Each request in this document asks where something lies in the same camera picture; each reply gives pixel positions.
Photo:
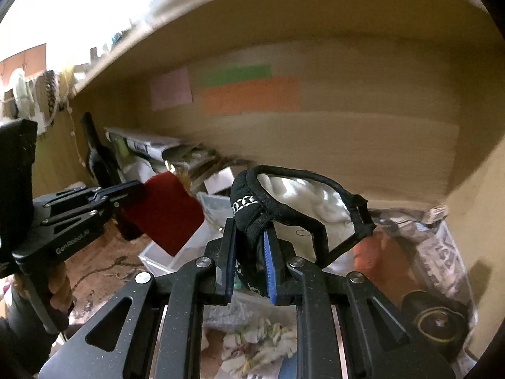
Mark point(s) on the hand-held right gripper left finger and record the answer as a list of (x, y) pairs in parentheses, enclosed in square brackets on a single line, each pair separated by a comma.
[(230, 262)]

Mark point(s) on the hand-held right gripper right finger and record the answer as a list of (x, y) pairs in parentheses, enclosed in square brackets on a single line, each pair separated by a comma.
[(270, 270)]

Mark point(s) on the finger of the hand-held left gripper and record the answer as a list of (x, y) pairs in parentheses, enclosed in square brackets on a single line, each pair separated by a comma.
[(126, 192), (79, 216)]

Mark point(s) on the red cloth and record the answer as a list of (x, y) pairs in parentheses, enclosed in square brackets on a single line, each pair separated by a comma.
[(165, 209)]

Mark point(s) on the black and white bra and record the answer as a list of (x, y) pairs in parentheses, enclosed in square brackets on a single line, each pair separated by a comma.
[(246, 195)]

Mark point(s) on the person's left forearm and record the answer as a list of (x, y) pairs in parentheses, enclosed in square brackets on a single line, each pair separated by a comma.
[(21, 335)]

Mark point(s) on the person's left hand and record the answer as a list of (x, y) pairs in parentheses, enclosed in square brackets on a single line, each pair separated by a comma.
[(59, 286)]

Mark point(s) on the stack of papers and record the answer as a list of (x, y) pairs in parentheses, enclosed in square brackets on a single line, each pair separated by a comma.
[(150, 144)]

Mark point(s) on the white plastic box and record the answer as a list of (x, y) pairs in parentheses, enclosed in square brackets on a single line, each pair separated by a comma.
[(159, 258)]

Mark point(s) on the floral cloth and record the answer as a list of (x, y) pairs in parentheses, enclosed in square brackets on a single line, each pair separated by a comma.
[(252, 339)]

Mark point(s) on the orange cloth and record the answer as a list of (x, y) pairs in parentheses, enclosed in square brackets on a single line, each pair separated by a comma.
[(380, 262)]

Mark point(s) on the pink sticky note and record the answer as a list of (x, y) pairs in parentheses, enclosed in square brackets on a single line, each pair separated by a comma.
[(170, 89)]

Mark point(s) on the woven hanging bag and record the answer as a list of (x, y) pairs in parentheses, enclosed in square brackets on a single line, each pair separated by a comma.
[(49, 94)]

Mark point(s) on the orange sticky note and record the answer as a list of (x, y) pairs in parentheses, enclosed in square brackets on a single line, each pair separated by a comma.
[(250, 94)]

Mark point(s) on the green sticky note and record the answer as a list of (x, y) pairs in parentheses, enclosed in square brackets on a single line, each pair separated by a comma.
[(236, 74)]

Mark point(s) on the printed plastic bag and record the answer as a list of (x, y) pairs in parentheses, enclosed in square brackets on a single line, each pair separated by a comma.
[(442, 252)]

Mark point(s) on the black round tin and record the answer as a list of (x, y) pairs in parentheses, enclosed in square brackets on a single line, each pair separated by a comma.
[(436, 321)]

